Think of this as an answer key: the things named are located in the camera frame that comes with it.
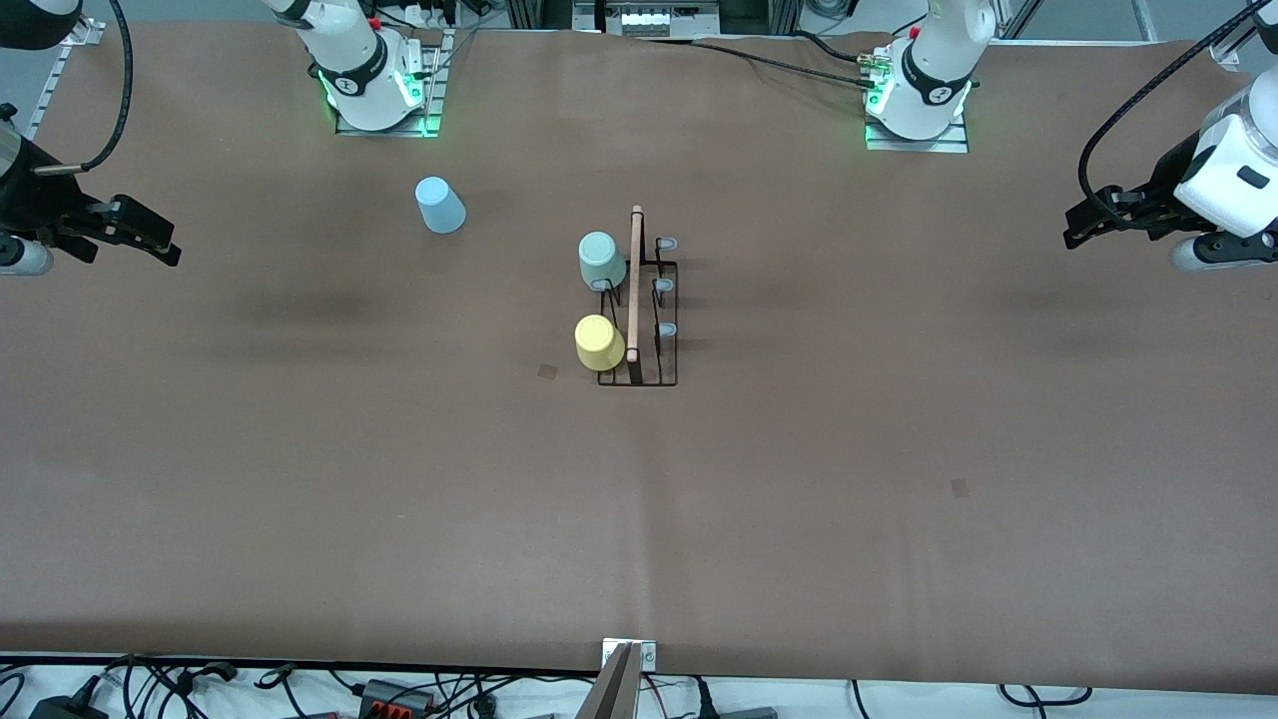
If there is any teal green plastic cup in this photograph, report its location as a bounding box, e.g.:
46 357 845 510
578 232 629 291

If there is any yellow plastic cup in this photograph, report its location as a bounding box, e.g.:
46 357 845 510
574 315 627 372

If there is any black wire cup holder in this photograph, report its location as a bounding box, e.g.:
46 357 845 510
591 205 680 388

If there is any light blue plastic cup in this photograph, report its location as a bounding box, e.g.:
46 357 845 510
414 177 467 236

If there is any large table cover mat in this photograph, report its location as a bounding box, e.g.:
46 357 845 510
0 20 1278 695

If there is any black power adapter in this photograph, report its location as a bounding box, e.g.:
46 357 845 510
28 677 113 719

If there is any white power strip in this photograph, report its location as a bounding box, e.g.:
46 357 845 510
599 0 722 38

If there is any black orange connector block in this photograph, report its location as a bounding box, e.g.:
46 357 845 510
356 678 438 719

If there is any perforated metal rail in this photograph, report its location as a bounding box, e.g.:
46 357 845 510
0 42 76 214

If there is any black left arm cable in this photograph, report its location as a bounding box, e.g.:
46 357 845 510
1078 0 1269 209

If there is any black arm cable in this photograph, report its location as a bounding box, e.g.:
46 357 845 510
1078 0 1269 209
35 0 136 177

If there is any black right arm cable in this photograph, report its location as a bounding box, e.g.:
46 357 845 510
35 0 136 177

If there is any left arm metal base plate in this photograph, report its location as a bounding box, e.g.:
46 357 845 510
865 112 970 154

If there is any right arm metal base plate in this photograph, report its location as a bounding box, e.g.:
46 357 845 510
334 85 446 139

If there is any short black base cable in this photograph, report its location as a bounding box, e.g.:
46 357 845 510
792 28 866 67

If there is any long black base cable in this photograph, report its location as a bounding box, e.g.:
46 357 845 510
689 37 880 93

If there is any tangled black cable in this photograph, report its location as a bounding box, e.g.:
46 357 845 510
95 653 243 719

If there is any looped black cable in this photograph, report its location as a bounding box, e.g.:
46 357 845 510
998 683 1095 708

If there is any silver edge bracket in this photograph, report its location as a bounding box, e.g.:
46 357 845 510
601 638 658 672

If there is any grey camera mount beam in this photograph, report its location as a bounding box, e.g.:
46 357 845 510
576 642 642 719

